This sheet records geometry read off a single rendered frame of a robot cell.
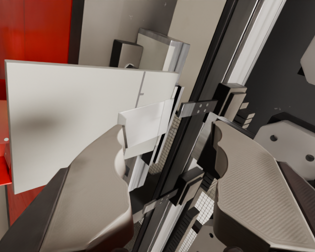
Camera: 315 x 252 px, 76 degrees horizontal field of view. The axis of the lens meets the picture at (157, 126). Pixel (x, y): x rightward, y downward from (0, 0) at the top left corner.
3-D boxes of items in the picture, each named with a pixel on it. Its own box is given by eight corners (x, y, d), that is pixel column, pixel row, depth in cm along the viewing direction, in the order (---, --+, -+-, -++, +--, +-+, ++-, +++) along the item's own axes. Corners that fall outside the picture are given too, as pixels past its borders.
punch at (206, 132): (207, 111, 35) (257, 141, 30) (212, 110, 37) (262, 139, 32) (187, 156, 40) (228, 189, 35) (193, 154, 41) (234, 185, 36)
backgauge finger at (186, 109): (183, 81, 43) (202, 91, 40) (236, 82, 61) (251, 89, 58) (167, 129, 48) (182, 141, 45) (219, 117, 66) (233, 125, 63)
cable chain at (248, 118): (238, 109, 70) (249, 114, 67) (245, 107, 74) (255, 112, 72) (199, 186, 86) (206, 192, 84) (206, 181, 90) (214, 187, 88)
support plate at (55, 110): (3, 58, 20) (6, 62, 19) (175, 71, 38) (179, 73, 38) (12, 189, 28) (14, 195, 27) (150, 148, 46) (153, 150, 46)
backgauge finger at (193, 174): (145, 191, 57) (157, 204, 54) (197, 165, 75) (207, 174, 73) (135, 218, 62) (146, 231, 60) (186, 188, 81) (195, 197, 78)
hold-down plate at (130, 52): (113, 38, 39) (122, 42, 37) (135, 42, 43) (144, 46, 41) (93, 159, 52) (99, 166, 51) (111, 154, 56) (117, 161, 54)
